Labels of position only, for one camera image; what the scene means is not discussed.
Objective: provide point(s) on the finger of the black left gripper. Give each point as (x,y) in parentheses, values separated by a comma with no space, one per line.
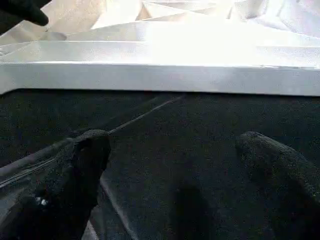
(20,12)

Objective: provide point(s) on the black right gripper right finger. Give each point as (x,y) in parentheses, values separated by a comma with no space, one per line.
(285,185)

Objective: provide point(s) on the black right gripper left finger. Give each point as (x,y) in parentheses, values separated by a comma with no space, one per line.
(60,190)

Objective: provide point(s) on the white plastic table top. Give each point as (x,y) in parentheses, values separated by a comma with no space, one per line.
(175,50)

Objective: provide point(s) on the black work mat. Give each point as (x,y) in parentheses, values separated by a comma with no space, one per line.
(175,150)

